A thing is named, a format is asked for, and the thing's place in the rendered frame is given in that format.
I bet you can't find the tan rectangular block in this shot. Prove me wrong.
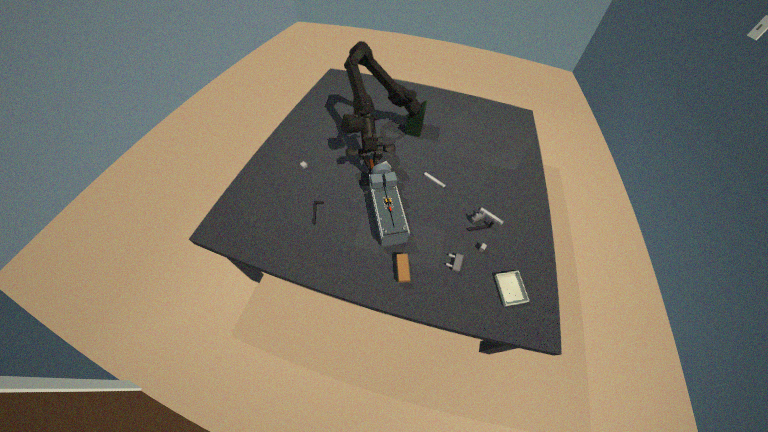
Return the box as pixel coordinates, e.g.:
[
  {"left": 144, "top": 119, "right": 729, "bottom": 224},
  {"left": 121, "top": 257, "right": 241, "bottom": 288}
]
[{"left": 396, "top": 254, "right": 410, "bottom": 283}]

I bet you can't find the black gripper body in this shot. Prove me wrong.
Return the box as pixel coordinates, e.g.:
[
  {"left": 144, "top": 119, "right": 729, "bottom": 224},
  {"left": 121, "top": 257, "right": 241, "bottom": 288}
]
[{"left": 345, "top": 132, "right": 396, "bottom": 156}]

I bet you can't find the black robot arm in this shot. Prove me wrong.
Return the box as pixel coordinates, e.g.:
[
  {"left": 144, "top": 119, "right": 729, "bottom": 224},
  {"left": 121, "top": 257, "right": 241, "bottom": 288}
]
[{"left": 341, "top": 41, "right": 424, "bottom": 150}]

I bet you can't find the cream open tray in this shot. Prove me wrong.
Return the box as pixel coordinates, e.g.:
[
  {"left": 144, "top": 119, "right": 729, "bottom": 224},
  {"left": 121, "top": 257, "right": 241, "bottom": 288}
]
[{"left": 494, "top": 271, "right": 529, "bottom": 306}]

